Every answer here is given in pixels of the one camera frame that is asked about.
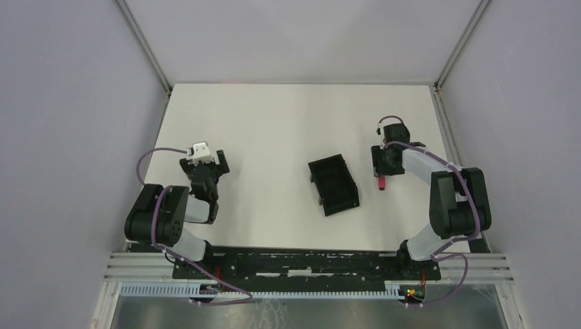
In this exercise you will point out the right aluminium side rail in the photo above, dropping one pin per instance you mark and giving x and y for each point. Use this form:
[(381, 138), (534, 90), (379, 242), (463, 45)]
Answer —
[(452, 150)]

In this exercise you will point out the red handled screwdriver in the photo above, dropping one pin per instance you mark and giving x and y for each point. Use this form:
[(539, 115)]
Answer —
[(381, 183)]

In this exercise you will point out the black plastic bin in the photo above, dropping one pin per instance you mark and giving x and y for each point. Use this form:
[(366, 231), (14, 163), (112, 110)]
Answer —
[(335, 185)]

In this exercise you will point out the white slotted cable duct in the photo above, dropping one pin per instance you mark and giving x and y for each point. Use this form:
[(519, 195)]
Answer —
[(199, 290)]

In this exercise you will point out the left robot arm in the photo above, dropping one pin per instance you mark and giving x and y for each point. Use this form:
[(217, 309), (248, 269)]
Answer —
[(160, 213)]

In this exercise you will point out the right aluminium corner post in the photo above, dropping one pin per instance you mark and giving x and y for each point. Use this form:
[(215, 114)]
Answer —
[(462, 42)]

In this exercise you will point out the left aluminium corner post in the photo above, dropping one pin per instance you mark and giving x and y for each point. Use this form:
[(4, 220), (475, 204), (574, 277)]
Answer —
[(145, 47)]

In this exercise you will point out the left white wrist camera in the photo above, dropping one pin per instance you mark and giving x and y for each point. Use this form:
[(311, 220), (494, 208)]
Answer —
[(199, 153)]

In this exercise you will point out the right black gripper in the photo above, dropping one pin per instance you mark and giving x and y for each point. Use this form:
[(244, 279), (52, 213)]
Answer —
[(383, 167)]

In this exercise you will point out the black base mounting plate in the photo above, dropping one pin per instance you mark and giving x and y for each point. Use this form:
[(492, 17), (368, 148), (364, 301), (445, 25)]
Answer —
[(269, 270)]

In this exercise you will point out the aluminium corner post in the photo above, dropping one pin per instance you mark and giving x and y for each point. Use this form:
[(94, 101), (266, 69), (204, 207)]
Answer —
[(462, 42), (145, 47)]

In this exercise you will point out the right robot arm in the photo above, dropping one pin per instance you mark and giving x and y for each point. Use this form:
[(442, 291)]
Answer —
[(458, 208)]

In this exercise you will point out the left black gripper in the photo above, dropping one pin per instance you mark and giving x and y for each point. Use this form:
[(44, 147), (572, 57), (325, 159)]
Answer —
[(205, 166)]

